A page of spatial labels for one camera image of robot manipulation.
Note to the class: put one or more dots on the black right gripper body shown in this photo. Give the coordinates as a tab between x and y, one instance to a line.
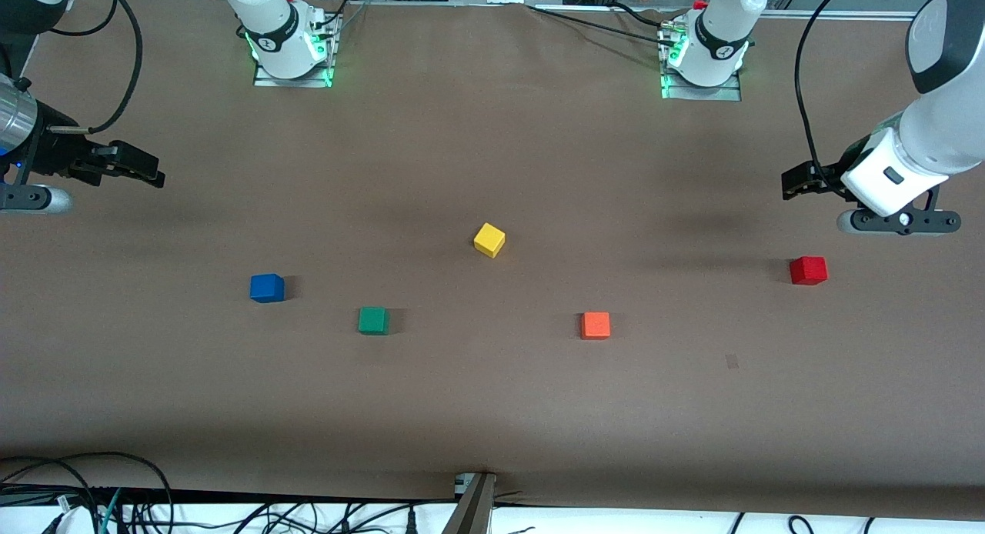
55	155

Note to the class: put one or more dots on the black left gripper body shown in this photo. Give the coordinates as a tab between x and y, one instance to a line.
823	177

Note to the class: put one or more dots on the red wooden block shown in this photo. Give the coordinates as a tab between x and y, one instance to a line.
808	271

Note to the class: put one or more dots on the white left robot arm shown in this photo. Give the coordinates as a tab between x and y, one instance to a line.
946	126

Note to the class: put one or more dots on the blue wooden block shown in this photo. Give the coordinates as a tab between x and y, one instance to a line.
267	288

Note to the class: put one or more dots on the orange wooden block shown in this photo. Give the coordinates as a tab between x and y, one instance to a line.
596	325

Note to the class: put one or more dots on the green wooden block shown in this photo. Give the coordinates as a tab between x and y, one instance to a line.
373	321

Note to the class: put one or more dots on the yellow wooden block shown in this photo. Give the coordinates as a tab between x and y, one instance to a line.
489	240

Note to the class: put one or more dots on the brown table cover sheet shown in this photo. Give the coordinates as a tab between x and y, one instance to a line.
492	411

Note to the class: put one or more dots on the aluminium profile bar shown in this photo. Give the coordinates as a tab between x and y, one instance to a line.
471	511

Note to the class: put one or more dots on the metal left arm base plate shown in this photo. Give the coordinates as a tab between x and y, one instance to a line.
723	94

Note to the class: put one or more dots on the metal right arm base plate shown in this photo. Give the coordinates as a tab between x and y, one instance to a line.
292	82

